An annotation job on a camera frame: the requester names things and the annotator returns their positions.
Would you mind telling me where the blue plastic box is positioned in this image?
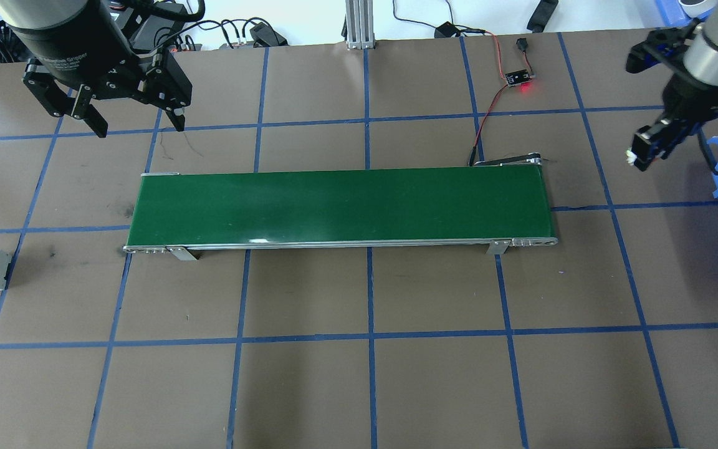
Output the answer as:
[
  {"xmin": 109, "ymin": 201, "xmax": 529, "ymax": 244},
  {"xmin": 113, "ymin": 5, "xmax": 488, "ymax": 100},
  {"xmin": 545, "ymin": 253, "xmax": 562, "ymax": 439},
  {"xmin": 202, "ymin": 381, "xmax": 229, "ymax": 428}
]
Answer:
[{"xmin": 657, "ymin": 0, "xmax": 706, "ymax": 27}]

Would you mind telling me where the red black motor wire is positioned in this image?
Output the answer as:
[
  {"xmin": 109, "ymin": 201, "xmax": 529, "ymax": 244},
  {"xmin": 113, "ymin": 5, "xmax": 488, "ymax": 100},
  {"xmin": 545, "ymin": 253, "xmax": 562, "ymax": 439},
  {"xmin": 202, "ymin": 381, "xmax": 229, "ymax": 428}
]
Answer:
[{"xmin": 468, "ymin": 84, "xmax": 512, "ymax": 167}]

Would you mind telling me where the green belt conveyor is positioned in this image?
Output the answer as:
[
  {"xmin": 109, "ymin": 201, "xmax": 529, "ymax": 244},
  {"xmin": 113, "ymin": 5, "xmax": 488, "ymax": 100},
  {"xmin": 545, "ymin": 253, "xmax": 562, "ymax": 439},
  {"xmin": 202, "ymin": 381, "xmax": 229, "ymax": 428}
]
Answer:
[{"xmin": 123, "ymin": 153, "xmax": 559, "ymax": 261}]

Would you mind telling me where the aluminium frame post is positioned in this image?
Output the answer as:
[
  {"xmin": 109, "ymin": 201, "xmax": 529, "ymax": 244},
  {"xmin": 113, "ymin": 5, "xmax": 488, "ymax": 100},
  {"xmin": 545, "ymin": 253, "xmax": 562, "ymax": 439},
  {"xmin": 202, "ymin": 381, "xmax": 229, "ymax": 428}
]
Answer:
[{"xmin": 345, "ymin": 0, "xmax": 376, "ymax": 51}]

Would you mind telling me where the red power wire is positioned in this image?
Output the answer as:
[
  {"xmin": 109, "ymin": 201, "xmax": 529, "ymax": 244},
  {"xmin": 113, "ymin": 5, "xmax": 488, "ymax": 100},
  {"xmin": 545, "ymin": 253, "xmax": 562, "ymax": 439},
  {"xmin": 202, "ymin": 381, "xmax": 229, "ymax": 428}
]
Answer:
[{"xmin": 457, "ymin": 27, "xmax": 512, "ymax": 77}]

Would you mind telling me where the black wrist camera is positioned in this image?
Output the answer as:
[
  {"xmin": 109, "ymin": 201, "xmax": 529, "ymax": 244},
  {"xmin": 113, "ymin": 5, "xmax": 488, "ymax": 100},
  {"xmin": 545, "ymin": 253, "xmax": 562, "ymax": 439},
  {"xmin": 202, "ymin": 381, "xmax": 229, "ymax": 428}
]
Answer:
[{"xmin": 625, "ymin": 26, "xmax": 699, "ymax": 74}]

